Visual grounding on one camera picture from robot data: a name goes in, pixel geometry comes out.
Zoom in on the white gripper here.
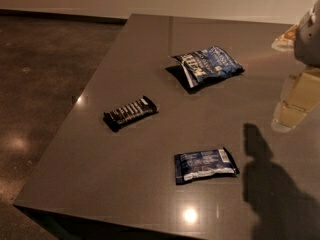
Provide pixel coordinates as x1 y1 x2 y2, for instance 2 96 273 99
271 0 320 133

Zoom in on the blue rxbar blueberry wrapper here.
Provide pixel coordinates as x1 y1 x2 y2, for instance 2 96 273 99
174 147 239 185

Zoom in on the black rxbar chocolate wrapper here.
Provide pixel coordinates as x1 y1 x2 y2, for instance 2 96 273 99
103 96 158 132

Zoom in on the blue chip bag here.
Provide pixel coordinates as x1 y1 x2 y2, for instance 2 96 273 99
172 46 244 88

